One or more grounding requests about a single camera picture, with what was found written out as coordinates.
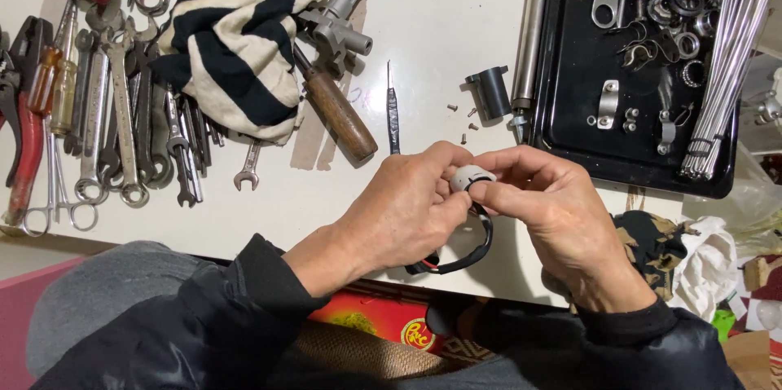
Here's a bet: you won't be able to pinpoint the white plastic bag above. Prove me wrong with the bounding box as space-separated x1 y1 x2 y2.
668 215 740 324

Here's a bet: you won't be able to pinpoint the red printed box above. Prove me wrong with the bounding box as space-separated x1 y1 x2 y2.
308 282 453 355

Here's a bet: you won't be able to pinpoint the narrow chrome clamp with hook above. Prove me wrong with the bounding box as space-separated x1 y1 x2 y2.
656 102 695 156

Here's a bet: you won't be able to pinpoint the chrome part beside tray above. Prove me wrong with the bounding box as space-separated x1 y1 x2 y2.
742 65 782 128

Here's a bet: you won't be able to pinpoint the person's left hand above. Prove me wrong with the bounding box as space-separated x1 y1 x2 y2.
284 141 475 299

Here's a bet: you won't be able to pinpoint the grey switch housing with cable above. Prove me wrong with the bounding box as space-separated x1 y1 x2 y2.
405 164 497 276

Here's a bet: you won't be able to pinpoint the clear plastic bag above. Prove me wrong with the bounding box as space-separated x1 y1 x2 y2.
683 144 782 258

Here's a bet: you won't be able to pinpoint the grey metal cross-shaped part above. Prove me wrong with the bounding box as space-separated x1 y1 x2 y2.
297 0 374 79

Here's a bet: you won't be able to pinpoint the thin black-handled pick tool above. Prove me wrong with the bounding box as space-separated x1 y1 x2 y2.
385 60 402 156

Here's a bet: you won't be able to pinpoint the person's right hand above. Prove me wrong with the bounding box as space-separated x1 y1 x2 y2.
467 145 658 315

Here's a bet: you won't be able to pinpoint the steel forceps scissors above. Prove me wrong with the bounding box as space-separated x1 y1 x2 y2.
21 126 100 238

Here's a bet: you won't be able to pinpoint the heap of metal rings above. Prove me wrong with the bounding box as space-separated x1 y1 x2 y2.
616 0 725 89

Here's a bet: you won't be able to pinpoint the black plastic cylinder housing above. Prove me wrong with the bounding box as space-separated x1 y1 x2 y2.
465 65 513 122

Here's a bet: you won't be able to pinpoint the hammer with wooden handle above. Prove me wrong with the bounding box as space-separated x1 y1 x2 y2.
292 42 379 163

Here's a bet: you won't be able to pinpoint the brown woven basket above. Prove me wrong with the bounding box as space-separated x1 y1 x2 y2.
292 319 450 379

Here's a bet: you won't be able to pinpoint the amber-handled screwdriver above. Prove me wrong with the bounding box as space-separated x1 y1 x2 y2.
27 0 78 117

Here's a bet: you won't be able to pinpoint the black metal tray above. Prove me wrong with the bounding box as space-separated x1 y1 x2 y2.
529 0 740 201

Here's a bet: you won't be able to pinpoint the pile of steel wrenches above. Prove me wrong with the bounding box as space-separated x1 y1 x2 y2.
64 16 227 209

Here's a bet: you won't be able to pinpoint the small open-end wrench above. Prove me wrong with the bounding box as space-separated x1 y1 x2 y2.
233 139 264 192

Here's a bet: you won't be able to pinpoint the wide chrome clamp strap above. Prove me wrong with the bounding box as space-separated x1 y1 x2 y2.
587 79 620 131

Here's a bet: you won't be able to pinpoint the person's grey trousers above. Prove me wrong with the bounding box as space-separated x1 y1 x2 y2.
25 240 203 379

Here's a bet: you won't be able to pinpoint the camouflage cloth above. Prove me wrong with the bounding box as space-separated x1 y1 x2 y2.
540 209 698 313

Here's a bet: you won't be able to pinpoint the clear yellow-handled screwdriver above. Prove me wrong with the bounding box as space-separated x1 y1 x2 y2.
49 17 79 138

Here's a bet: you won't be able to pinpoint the black and cream striped cloth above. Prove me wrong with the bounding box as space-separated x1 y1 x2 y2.
149 0 331 147

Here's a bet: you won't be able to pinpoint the pink furniture panel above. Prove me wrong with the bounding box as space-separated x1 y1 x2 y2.
0 255 87 390

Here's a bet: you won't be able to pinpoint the bundle of steel spokes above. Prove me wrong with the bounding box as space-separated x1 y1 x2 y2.
679 0 780 182

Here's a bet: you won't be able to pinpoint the long chrome tube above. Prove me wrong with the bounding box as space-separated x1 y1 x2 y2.
508 0 554 147

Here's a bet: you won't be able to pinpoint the red-handled pliers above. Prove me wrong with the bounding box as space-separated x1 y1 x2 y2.
0 15 56 229

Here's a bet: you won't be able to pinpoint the heap of mixed clutter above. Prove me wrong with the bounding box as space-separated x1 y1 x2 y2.
711 252 782 390

